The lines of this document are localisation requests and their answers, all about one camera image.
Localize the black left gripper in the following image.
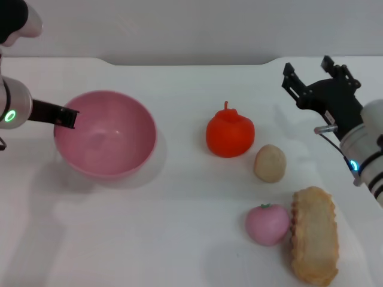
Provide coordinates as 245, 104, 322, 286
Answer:
29, 99, 80, 130

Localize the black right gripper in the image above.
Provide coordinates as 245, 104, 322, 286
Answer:
281, 54, 366, 141

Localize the pink plastic bowl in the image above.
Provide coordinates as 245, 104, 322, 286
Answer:
53, 90, 157, 181

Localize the orange toy fruit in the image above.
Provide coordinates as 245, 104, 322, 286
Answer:
205, 100, 256, 158

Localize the beige toy potato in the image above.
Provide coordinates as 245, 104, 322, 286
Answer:
254, 144, 287, 184

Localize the pink toy peach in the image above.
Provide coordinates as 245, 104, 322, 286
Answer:
245, 203, 291, 247

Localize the golden fried pastry toy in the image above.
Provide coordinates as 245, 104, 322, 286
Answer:
290, 186, 341, 287

